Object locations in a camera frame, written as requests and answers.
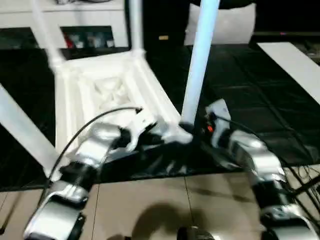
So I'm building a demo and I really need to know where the white plastic table leg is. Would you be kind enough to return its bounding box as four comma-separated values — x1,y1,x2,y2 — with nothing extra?
127,0,148,57
0,83,62,180
31,0,67,71
177,0,221,131

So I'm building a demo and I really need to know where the black work mat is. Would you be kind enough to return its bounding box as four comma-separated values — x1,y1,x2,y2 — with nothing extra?
0,43,320,192

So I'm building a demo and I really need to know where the dark right robot foot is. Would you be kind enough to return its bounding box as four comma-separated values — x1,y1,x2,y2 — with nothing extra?
177,226,216,240

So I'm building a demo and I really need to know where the black box with yellow label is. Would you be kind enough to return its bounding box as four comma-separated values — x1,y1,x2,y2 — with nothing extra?
143,0,201,48

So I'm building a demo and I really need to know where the black tripod leg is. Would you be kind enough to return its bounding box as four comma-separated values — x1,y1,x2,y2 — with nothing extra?
292,178,320,198

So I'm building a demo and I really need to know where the white glass-door cabinet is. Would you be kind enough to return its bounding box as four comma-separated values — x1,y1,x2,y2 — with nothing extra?
0,0,131,50

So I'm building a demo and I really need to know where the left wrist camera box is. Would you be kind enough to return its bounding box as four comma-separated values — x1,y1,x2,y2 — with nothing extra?
126,113,161,151

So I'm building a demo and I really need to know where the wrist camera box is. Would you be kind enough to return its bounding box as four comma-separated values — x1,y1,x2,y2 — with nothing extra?
126,113,161,151
204,99,232,146

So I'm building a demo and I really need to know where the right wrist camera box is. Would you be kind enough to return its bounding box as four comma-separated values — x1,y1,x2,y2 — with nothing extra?
204,99,232,146

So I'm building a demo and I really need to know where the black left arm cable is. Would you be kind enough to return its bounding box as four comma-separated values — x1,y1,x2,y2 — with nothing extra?
32,106,144,218

